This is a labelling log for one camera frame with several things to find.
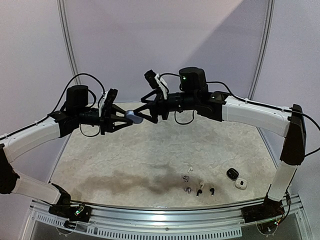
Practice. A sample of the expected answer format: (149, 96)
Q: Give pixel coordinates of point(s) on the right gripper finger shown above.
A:
(151, 105)
(152, 119)

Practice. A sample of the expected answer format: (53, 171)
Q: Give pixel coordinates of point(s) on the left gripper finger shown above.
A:
(119, 124)
(117, 112)

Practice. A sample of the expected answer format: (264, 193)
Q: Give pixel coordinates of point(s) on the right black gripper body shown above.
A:
(159, 106)

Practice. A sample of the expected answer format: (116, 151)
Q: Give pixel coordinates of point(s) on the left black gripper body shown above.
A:
(104, 124)

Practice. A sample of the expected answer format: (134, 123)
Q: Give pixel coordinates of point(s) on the purple earbud charging case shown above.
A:
(130, 115)

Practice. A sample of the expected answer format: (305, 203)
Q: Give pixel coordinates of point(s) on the purple earbud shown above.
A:
(186, 178)
(188, 190)

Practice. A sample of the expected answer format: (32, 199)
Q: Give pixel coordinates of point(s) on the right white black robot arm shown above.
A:
(225, 106)

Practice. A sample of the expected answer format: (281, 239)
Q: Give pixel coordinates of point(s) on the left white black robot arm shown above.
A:
(74, 113)

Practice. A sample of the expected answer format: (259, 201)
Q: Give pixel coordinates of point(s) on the black earbud charging case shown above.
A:
(232, 174)

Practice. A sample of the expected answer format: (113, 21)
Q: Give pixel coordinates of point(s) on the white earbud charging case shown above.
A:
(241, 183)

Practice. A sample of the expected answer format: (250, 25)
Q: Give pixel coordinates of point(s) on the black stem earbud left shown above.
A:
(199, 192)

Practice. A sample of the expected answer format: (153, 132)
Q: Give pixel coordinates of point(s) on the black stem earbud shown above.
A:
(199, 192)
(212, 190)

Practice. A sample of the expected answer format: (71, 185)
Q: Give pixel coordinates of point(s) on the black stem earbud right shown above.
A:
(212, 190)

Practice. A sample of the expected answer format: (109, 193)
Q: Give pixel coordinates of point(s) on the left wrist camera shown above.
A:
(108, 99)

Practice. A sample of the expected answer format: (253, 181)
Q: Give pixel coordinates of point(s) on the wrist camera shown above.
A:
(157, 82)
(108, 99)

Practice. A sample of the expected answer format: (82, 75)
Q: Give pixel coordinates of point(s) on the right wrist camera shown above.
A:
(157, 82)

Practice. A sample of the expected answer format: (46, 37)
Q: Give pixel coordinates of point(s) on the right aluminium frame post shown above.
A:
(262, 48)

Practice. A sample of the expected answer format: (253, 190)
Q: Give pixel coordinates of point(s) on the aluminium frame post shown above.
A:
(262, 48)
(63, 18)

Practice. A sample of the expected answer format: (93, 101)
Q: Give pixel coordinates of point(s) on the left aluminium frame post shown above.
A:
(63, 18)

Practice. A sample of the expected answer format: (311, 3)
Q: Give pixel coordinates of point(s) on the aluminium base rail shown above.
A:
(203, 223)

